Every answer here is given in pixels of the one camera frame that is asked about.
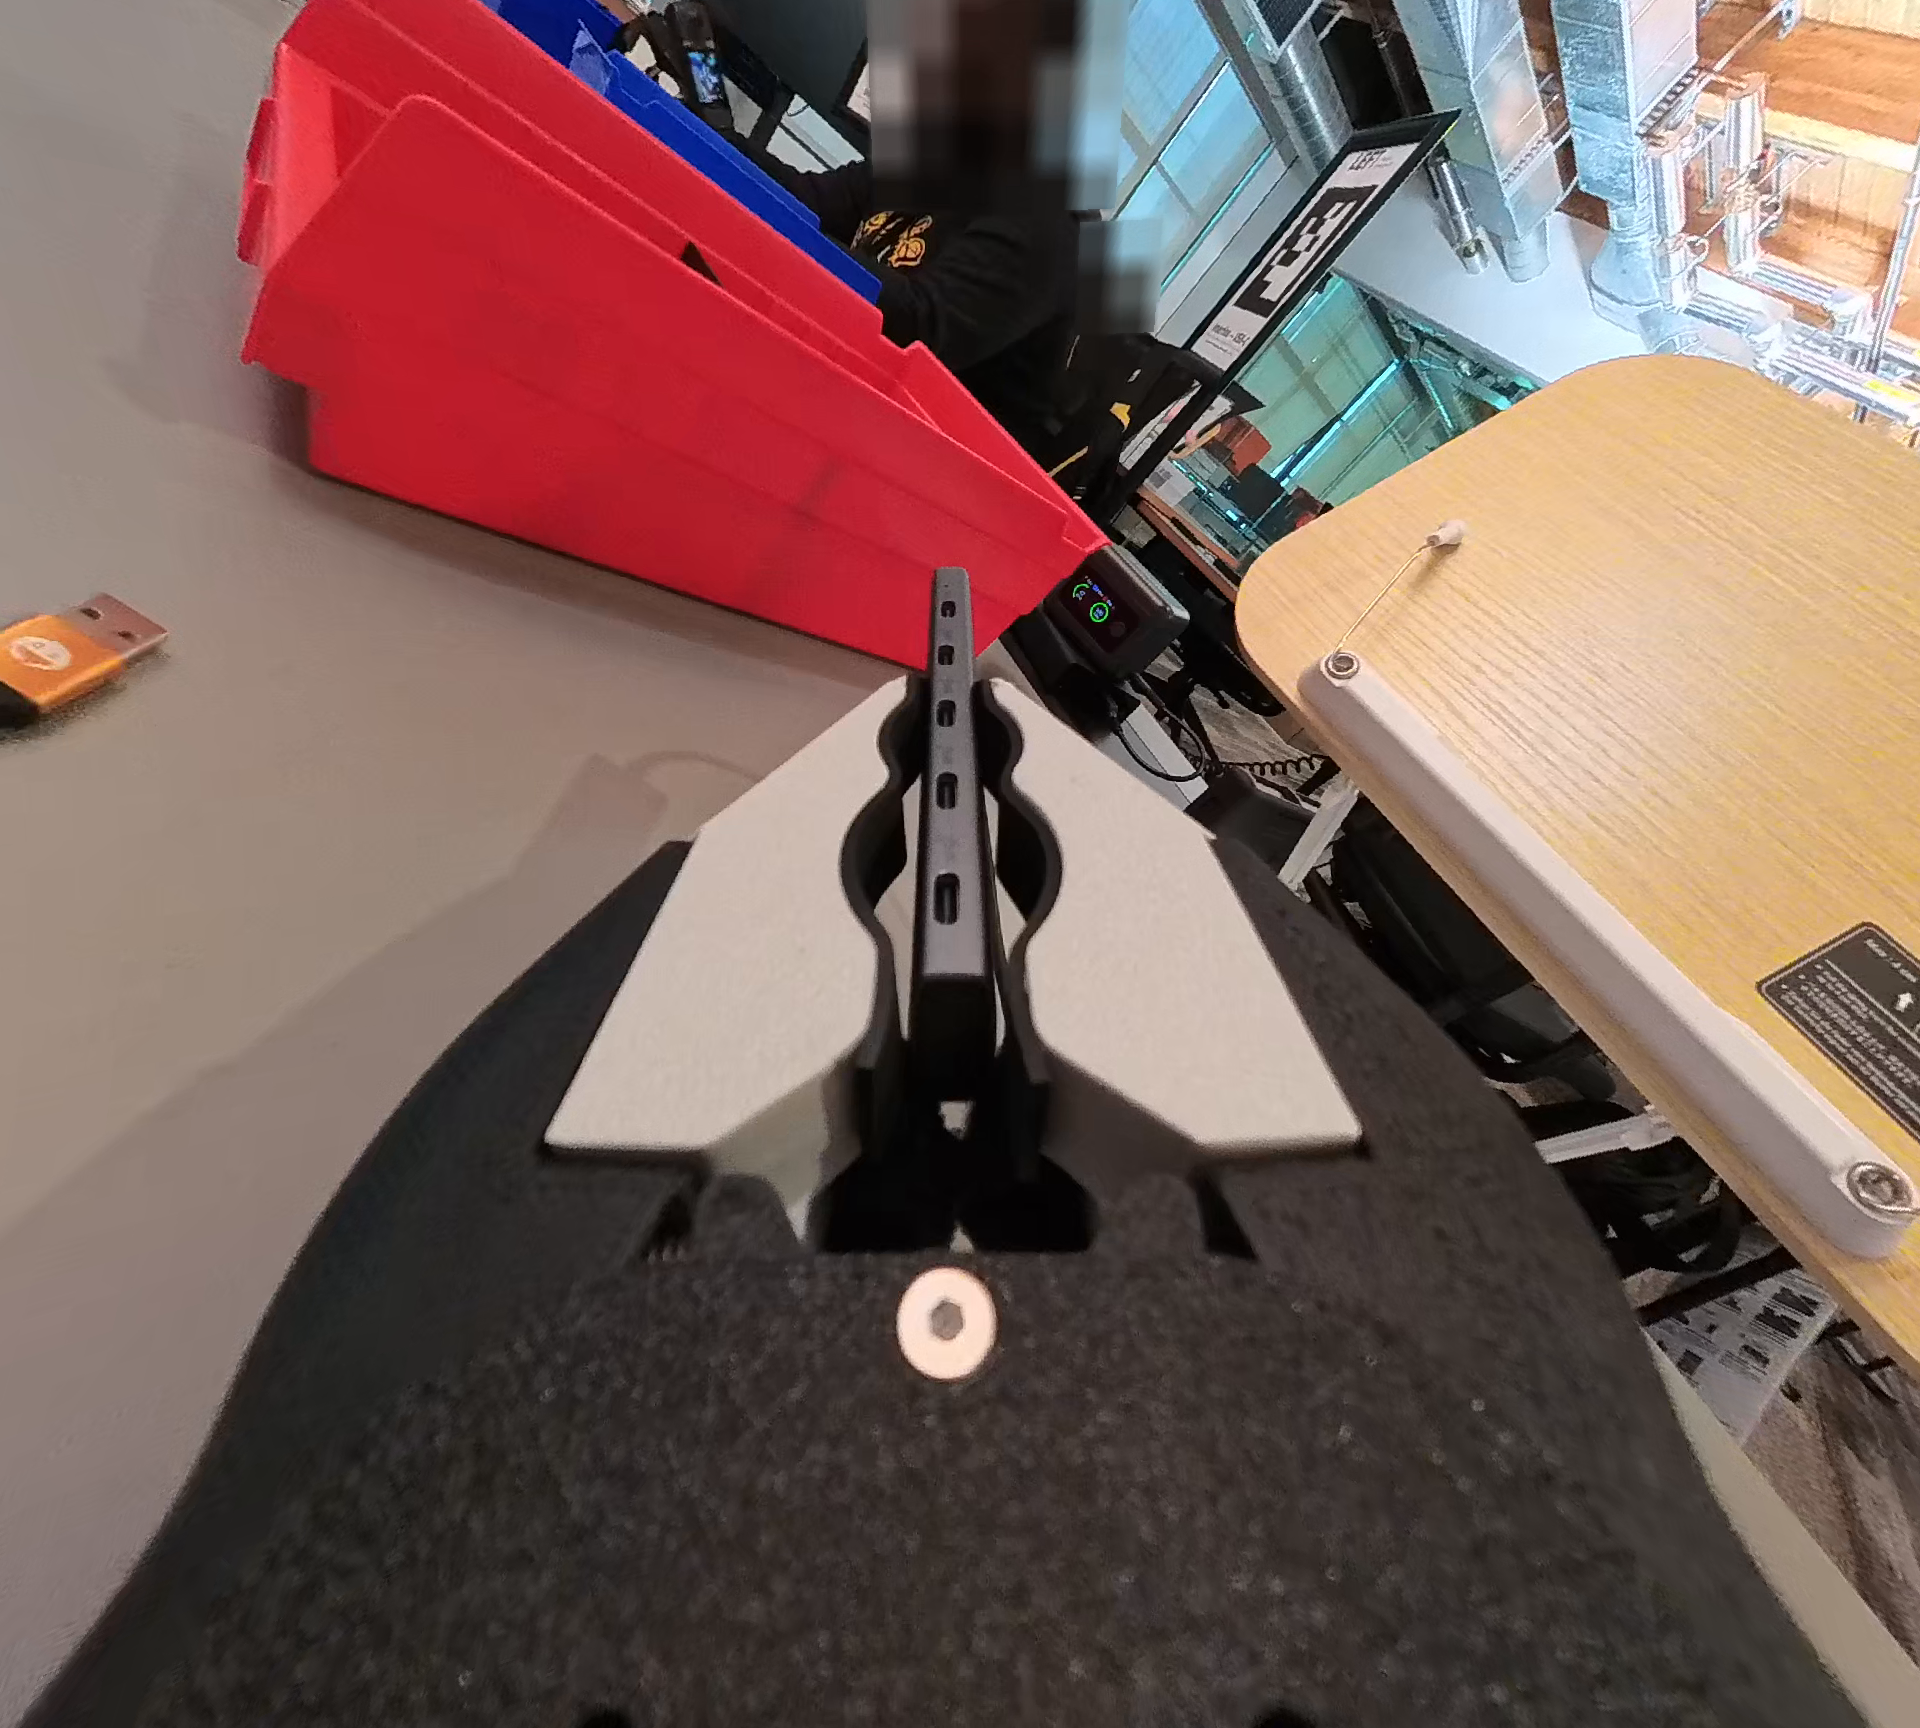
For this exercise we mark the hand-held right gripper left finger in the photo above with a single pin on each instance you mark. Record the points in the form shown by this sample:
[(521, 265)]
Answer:
[(721, 993)]

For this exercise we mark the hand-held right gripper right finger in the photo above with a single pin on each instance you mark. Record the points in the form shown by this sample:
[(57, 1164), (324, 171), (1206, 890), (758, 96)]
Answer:
[(1170, 993)]

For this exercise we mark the dark grey USB hub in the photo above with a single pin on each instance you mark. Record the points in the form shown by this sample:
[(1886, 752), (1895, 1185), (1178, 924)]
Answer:
[(949, 859)]

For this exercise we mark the large red plastic bin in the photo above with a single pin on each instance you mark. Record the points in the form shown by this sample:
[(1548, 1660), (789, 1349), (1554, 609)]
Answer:
[(601, 452)]

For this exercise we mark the grey desk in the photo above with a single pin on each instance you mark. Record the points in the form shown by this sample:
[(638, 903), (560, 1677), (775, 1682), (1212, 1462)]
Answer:
[(374, 932)]

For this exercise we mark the black power station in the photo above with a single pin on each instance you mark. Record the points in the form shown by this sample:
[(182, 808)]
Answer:
[(1110, 619)]

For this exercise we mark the light wooden tilted tabletop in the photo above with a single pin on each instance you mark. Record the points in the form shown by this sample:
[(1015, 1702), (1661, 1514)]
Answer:
[(1650, 648)]

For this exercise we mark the barcode paper sheet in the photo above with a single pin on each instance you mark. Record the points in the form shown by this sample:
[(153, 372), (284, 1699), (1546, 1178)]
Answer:
[(1748, 1346)]

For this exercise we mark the black framed marker sign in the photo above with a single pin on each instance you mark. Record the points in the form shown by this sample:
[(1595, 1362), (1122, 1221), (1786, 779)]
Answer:
[(1320, 242)]

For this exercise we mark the large blue plastic bin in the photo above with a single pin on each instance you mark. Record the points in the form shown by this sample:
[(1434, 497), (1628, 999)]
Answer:
[(758, 200)]

